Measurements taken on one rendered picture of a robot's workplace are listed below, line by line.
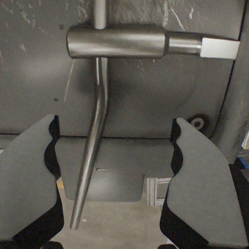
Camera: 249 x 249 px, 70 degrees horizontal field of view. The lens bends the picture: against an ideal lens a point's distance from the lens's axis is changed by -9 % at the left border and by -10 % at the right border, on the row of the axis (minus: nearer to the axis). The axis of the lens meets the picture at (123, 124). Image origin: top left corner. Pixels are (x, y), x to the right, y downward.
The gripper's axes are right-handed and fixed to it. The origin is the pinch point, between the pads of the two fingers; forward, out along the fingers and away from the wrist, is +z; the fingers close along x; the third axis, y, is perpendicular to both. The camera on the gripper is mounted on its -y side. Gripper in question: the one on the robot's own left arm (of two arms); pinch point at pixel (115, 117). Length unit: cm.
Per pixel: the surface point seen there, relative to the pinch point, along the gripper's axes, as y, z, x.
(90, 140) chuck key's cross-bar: 3.8, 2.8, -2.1
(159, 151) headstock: 5.9, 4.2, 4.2
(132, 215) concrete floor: 212, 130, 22
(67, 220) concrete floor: 229, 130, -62
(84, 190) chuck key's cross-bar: 10.4, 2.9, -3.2
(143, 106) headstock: 1.2, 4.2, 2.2
